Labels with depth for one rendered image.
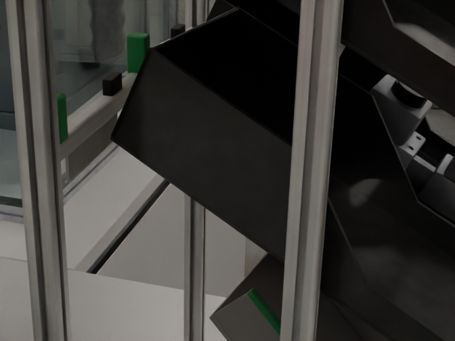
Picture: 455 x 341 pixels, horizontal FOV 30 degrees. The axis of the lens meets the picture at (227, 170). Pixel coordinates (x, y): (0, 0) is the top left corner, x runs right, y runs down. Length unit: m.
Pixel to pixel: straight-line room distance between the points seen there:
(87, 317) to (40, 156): 0.67
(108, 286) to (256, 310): 0.68
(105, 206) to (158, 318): 0.35
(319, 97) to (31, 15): 0.17
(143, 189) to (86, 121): 0.94
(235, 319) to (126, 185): 0.97
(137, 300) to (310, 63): 0.80
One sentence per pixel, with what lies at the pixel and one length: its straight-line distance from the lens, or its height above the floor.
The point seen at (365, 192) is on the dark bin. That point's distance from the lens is 0.65.
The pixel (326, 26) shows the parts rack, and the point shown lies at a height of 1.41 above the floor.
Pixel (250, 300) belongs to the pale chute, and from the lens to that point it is 0.57.
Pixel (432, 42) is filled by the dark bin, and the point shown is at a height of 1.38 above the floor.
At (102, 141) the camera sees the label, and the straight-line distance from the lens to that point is 0.65.
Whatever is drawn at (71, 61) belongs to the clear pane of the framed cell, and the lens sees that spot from 1.47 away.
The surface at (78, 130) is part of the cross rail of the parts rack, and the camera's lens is 0.57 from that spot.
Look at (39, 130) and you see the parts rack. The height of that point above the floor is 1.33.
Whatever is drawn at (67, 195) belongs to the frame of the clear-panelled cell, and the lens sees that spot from 1.48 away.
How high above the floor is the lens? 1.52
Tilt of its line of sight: 24 degrees down
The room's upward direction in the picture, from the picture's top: 2 degrees clockwise
